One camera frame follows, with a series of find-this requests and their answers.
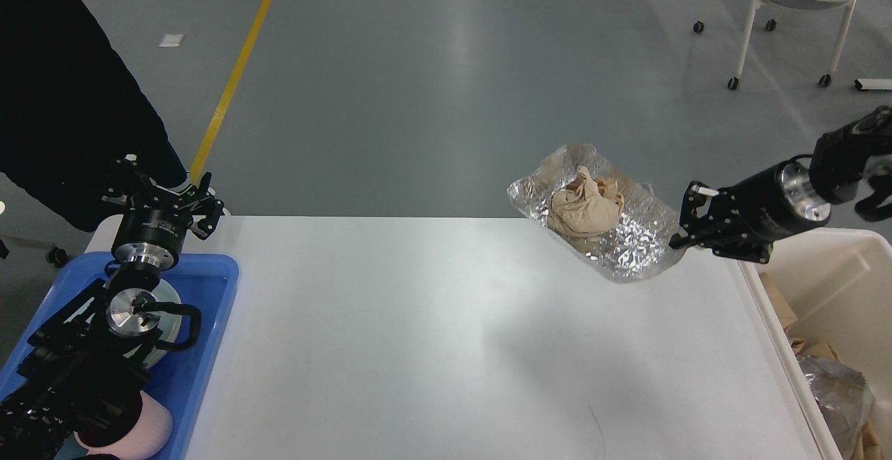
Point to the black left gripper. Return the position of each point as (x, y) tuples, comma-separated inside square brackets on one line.
[(156, 236)]

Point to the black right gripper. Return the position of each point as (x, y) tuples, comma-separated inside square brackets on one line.
[(743, 221)]

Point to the foil sheet front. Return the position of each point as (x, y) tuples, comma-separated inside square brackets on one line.
[(636, 249)]

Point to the foil sheet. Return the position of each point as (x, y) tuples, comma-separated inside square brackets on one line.
[(636, 249), (843, 397)]

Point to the brown paper ball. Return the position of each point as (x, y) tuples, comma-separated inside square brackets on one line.
[(586, 207)]

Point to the foil sheet back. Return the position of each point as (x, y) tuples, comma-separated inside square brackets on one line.
[(843, 397)]

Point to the pink mug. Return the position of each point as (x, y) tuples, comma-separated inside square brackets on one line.
[(142, 430)]

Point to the brown paper bag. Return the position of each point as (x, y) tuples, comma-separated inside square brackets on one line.
[(869, 446)]

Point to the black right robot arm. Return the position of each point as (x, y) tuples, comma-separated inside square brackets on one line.
[(858, 152)]

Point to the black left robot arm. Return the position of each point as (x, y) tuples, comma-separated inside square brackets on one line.
[(88, 361)]

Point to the right black white sneaker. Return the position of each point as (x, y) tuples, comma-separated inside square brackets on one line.
[(182, 185)]

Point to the blue plastic tray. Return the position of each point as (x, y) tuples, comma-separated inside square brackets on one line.
[(207, 281)]

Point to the white furniture leg with caster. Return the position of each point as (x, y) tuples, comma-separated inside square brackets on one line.
[(53, 254)]

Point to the white plastic bin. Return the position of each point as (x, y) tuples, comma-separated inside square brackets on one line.
[(838, 282)]

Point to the person in black coat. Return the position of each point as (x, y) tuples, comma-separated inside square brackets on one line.
[(70, 107)]

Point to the white bar on floor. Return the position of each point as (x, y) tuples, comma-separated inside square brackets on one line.
[(873, 84)]

